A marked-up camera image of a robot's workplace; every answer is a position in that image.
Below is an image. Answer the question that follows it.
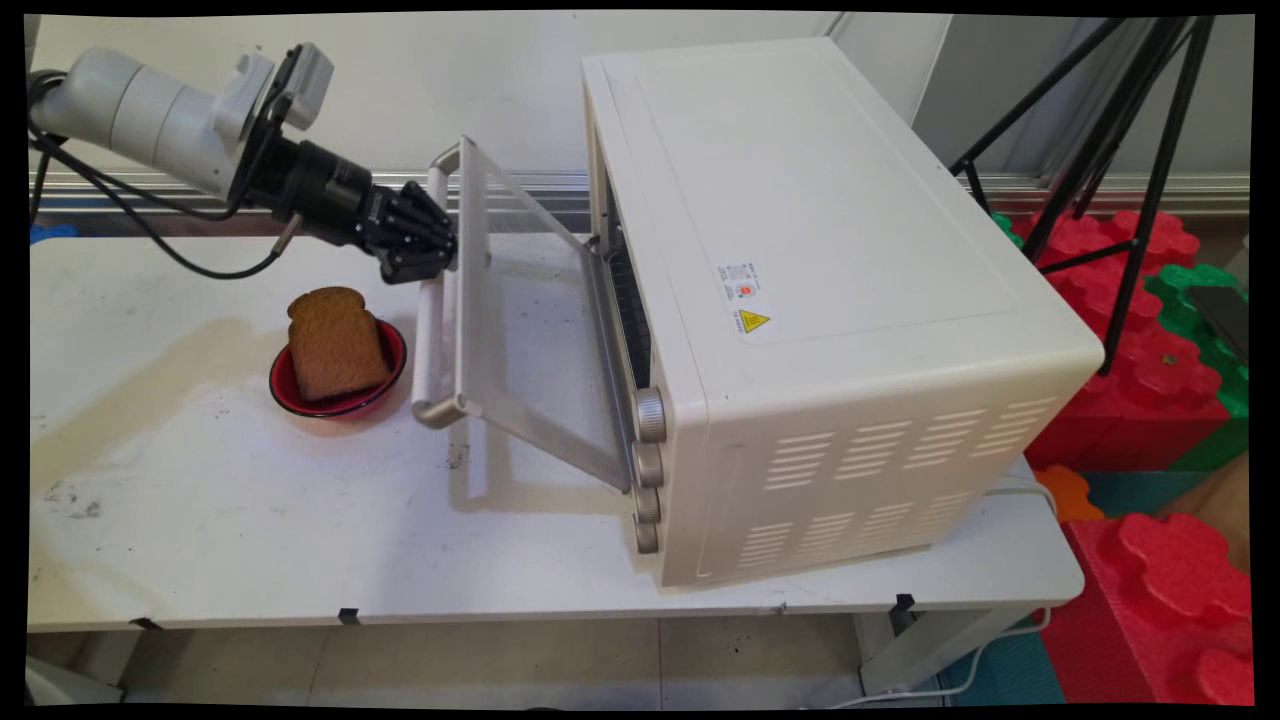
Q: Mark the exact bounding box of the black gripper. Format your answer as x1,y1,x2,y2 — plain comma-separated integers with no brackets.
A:
255,138,459,287

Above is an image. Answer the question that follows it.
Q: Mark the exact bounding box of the red bowl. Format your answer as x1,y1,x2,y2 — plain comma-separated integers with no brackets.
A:
269,320,409,419

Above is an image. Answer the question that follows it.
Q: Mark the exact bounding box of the brown bread slice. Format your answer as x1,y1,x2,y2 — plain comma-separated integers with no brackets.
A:
287,287,393,403

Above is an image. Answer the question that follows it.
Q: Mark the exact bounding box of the red foam block under tripod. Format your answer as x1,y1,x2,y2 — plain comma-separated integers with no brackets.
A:
1012,208,1233,473

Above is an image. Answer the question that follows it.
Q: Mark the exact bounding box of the aluminium rail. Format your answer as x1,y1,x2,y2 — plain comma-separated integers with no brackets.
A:
28,170,1251,237

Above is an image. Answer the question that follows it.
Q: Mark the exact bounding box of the cream toaster oven body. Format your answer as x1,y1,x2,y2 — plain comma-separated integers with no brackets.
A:
582,38,1106,589

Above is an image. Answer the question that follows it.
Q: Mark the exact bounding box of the black cable with metal plug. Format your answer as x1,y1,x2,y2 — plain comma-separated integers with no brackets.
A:
28,130,303,281

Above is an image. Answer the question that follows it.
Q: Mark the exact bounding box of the white table leg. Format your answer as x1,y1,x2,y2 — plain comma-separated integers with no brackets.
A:
858,603,1039,694

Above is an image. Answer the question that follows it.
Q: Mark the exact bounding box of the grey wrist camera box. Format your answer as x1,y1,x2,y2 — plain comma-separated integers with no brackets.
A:
213,42,336,136

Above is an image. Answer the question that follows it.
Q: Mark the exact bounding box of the orange foam piece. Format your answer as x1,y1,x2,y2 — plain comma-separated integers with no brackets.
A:
1032,465,1105,523

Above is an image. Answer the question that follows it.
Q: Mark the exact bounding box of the large silver oven knob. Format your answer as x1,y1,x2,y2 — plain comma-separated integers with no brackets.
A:
632,387,668,444

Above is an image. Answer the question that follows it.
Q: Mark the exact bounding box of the black tripod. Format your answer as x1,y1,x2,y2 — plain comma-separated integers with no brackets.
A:
950,15,1216,377

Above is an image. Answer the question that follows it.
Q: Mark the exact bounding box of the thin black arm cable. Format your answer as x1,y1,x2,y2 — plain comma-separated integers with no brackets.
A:
28,70,247,222

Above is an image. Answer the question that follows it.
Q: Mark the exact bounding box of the large red foam block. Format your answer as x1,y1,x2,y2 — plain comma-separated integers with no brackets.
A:
1043,512,1254,706

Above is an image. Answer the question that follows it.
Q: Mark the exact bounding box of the white power cord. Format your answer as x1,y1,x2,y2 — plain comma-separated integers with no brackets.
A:
800,475,1059,709

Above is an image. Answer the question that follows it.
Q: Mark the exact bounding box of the green foam block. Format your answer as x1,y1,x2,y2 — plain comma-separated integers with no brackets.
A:
1145,262,1251,473

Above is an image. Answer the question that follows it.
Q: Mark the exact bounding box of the glass oven door with handle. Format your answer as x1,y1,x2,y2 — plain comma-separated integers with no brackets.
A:
412,137,641,494

